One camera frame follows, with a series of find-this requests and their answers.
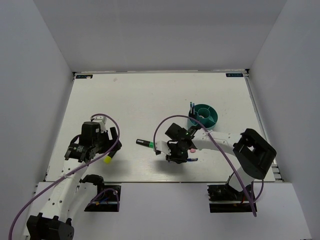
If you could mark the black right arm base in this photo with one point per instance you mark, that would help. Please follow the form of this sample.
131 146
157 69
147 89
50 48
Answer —
224 200

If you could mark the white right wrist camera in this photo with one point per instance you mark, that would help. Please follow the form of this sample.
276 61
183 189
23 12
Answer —
162 147

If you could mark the blue ballpoint pen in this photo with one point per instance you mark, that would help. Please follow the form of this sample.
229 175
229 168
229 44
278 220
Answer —
192 159

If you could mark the green black highlighter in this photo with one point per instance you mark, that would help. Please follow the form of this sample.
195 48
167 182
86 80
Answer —
145 143

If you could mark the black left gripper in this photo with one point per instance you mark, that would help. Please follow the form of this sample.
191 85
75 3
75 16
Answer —
109 142

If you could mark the dark blue gel pen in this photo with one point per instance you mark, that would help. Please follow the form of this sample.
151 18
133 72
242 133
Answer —
191 109

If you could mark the corner label sticker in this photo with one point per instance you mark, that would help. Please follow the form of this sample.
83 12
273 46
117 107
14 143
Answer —
84 76
234 75

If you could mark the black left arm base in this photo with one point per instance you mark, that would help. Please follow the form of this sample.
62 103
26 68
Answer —
108 200

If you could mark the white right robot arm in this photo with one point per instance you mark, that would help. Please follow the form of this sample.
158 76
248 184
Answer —
254 154

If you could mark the right corner label sticker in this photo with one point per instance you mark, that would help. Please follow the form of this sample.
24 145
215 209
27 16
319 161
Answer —
234 75

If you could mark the yellow black highlighter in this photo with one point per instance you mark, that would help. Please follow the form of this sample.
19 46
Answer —
109 157

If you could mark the left corner label sticker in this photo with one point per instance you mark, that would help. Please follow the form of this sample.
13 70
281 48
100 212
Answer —
84 76

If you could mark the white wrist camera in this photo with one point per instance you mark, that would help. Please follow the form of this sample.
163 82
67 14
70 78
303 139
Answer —
162 147
101 120

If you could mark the teal round desk organizer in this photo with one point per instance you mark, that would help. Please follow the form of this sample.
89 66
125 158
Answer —
206 115

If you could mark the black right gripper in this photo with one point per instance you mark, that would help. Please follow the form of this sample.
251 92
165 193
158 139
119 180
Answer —
173 157

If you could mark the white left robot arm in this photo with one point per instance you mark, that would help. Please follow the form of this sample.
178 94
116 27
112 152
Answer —
76 189

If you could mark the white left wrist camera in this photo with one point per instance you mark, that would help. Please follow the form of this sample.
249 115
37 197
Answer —
101 120

